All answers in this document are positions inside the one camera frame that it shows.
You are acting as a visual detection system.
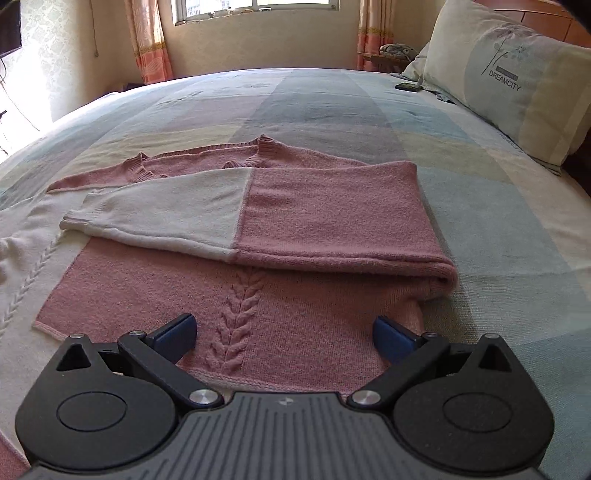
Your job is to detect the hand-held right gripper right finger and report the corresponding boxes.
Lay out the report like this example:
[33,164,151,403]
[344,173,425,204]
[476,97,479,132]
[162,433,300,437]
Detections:
[346,316,515,409]

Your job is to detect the window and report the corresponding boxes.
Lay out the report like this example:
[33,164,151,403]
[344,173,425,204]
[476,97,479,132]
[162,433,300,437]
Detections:
[172,0,343,27]

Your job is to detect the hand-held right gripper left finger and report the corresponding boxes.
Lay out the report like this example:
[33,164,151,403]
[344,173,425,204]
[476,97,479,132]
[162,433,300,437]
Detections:
[55,314,222,409]

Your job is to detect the pastel patchwork bed sheet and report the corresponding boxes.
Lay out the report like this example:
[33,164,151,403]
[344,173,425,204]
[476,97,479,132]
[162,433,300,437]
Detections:
[0,67,591,462]

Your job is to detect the pink and white knit sweater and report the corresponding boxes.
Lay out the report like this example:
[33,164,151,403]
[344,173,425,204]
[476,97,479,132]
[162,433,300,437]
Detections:
[0,134,461,468]

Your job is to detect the orange striped curtain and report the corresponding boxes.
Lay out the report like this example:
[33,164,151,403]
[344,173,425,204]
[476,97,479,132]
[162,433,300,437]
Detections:
[124,0,174,86]
[358,0,396,71]

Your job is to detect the wooden nightstand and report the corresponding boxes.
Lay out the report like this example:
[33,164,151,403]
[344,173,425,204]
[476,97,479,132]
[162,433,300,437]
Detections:
[358,52,411,73]

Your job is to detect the black television cables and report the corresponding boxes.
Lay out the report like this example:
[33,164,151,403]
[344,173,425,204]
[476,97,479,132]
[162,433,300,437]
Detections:
[0,55,43,158]

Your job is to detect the pastel flower print pillow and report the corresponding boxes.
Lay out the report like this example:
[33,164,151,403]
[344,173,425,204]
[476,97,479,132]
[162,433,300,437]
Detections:
[401,41,433,80]
[421,0,591,175]

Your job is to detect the black wall television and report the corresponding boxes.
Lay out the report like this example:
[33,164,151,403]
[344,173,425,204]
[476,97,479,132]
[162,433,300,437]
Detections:
[0,0,23,59]

